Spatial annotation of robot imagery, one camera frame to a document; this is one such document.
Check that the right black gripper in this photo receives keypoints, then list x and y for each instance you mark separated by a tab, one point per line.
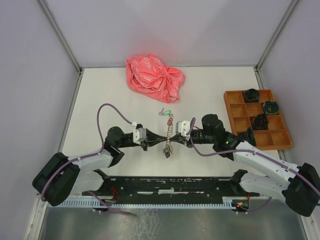
177	138

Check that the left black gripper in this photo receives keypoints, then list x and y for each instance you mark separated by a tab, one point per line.
152	139

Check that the large metal keyring with keys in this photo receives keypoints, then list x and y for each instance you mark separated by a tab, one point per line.
167	150

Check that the red tag key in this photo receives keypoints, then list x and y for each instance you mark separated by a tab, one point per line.
171	119

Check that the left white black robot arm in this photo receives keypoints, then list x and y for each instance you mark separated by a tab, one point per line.
90	164

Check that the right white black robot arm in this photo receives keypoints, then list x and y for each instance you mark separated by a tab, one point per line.
228	145

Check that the green tag key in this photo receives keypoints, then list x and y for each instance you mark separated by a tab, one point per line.
164	112

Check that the crumpled pink cloth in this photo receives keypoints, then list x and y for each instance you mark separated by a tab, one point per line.
148	75

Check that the black coiled item lower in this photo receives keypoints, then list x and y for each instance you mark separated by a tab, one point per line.
258	123

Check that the black coiled item top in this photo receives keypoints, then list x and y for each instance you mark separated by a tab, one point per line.
251	95

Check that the green black coiled item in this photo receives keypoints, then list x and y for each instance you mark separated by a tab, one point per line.
270	108

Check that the wooden compartment tray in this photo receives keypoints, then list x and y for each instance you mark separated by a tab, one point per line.
275	137

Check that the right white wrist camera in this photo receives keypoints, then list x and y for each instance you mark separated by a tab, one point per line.
183	128

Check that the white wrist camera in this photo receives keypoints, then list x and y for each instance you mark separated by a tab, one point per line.
183	128
139	133

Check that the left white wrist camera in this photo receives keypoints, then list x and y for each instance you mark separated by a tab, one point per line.
139	133

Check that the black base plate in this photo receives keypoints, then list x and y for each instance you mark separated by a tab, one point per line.
169	190

